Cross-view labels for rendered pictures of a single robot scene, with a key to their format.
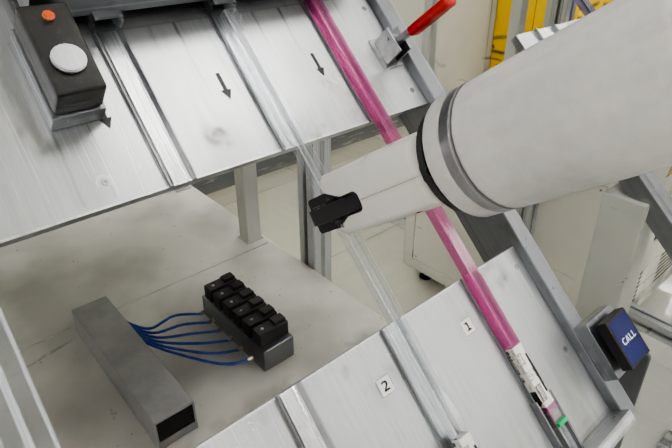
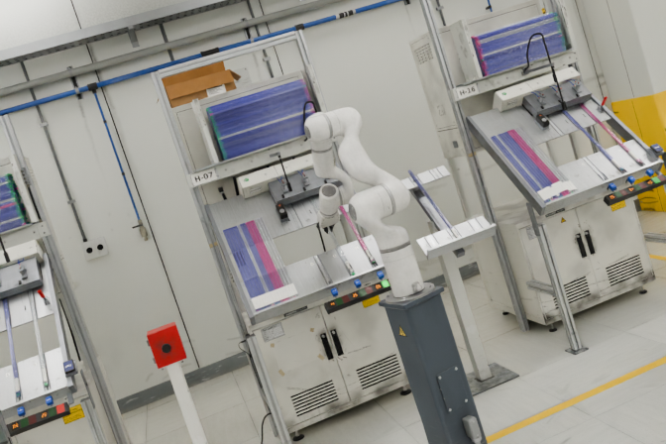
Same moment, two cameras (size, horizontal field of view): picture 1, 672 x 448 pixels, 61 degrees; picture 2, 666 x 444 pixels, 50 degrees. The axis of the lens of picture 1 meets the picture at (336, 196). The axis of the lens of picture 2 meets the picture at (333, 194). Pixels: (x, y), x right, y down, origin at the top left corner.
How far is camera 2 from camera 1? 2.98 m
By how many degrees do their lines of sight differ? 36
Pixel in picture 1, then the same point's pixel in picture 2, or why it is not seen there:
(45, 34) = (278, 208)
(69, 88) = (281, 214)
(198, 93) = (305, 213)
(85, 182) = (285, 229)
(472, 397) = (354, 258)
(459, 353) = (353, 252)
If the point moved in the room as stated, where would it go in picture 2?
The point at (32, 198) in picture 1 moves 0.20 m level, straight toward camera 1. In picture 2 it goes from (278, 231) to (278, 237)
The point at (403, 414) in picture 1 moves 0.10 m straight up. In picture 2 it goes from (337, 260) to (330, 239)
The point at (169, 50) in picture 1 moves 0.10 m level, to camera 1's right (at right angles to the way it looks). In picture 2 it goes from (300, 207) to (318, 202)
